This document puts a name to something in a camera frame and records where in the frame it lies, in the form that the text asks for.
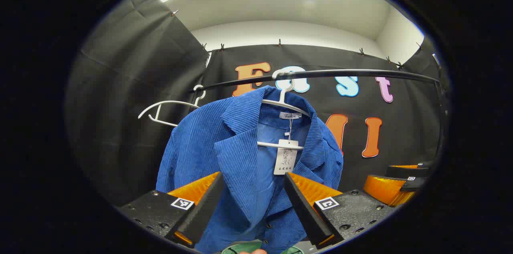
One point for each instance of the black clothes rail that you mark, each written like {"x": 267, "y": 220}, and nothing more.
{"x": 360, "y": 72}

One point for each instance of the row of small cloth clips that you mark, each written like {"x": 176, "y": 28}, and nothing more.
{"x": 279, "y": 42}

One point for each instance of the white plastic clothes hanger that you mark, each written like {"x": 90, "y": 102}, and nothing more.
{"x": 176, "y": 102}
{"x": 283, "y": 94}

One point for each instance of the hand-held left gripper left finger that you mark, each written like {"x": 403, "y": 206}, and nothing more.
{"x": 204, "y": 210}

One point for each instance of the white paper hang tag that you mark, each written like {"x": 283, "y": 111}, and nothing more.
{"x": 285, "y": 158}

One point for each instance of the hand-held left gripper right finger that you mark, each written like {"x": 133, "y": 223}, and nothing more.
{"x": 304, "y": 210}

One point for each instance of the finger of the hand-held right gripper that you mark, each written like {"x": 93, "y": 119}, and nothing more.
{"x": 404, "y": 172}
{"x": 384, "y": 190}

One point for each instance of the black backdrop cloth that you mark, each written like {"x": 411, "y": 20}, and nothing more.
{"x": 120, "y": 125}

